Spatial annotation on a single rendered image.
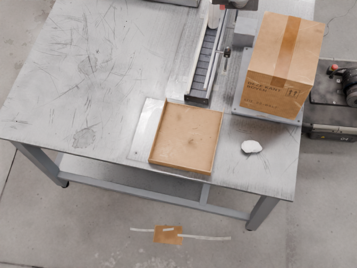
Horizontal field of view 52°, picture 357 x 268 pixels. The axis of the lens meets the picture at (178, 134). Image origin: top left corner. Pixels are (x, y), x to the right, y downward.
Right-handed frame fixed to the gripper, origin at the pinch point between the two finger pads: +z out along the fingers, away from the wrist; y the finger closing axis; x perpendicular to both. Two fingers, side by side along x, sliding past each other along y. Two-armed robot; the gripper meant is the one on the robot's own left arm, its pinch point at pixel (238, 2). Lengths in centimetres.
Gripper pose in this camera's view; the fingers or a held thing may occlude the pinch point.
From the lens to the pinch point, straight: 151.9
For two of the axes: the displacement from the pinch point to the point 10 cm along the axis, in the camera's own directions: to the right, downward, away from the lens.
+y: -9.9, -0.7, 0.9
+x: -0.5, 9.7, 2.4
